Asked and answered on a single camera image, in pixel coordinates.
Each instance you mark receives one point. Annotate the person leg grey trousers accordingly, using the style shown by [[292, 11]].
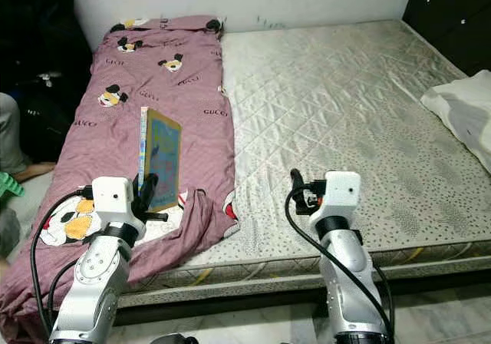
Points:
[[11, 129], [6, 236]]

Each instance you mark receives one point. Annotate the mauve cartoon print blanket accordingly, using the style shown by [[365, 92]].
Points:
[[199, 90]]

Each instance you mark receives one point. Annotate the white quilted mattress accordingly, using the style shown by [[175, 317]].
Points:
[[337, 106]]

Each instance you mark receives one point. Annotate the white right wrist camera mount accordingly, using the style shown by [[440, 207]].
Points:
[[344, 193]]

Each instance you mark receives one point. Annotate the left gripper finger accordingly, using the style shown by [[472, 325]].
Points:
[[147, 194]]

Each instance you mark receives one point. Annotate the white printed pillow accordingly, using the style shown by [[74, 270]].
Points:
[[460, 114]]

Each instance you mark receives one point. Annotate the colourful children's picture book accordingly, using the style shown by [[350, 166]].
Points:
[[165, 152]]

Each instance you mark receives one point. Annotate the black tufted headboard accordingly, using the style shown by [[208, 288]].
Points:
[[453, 14]]

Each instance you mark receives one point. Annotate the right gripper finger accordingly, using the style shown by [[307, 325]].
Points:
[[297, 185]]

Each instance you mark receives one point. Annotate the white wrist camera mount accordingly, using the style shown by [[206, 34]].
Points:
[[113, 198], [344, 193]]

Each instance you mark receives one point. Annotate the green plastic stool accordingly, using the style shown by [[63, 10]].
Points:
[[9, 184]]

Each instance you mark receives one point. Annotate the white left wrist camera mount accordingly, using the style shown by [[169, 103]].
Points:
[[113, 198]]

